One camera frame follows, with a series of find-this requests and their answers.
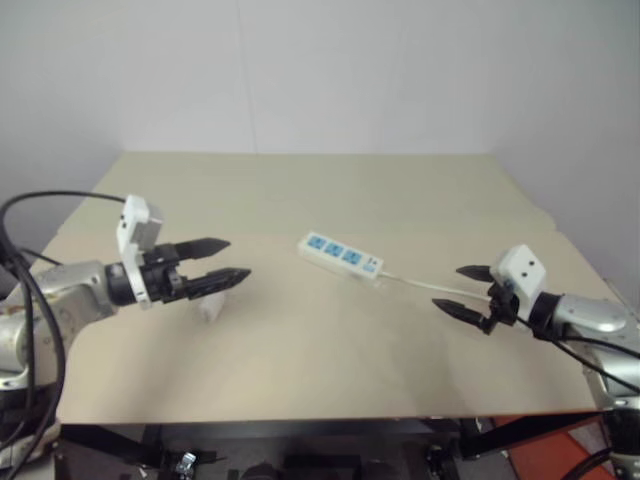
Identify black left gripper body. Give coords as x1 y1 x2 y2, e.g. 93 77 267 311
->
140 242 191 306

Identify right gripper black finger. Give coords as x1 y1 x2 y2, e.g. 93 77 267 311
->
431 298 488 327
455 264 495 283

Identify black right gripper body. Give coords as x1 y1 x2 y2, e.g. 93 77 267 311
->
480 278 521 336

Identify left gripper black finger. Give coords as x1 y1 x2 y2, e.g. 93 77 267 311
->
185 268 253 301
177 237 232 262

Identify white plug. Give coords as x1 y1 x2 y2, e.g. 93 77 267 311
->
197 293 225 321

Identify white power strip blue sockets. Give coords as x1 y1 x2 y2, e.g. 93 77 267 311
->
297 230 385 281

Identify orange panel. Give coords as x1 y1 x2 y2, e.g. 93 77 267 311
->
499 417 617 480

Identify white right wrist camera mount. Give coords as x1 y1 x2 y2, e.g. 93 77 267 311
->
489 243 547 321

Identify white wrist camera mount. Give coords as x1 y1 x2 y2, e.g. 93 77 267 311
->
489 243 547 321
116 193 165 311

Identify white power strip cord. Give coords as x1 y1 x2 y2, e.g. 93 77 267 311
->
377 269 494 304

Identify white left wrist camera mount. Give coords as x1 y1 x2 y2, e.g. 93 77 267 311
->
116 193 165 311

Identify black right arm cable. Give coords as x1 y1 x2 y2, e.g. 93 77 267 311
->
514 319 640 401

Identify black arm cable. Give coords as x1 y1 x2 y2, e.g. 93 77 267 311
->
0 188 126 480
514 319 640 401

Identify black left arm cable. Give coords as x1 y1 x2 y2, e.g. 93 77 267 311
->
0 188 126 480

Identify black table frame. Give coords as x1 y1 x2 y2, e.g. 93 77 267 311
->
54 417 601 480

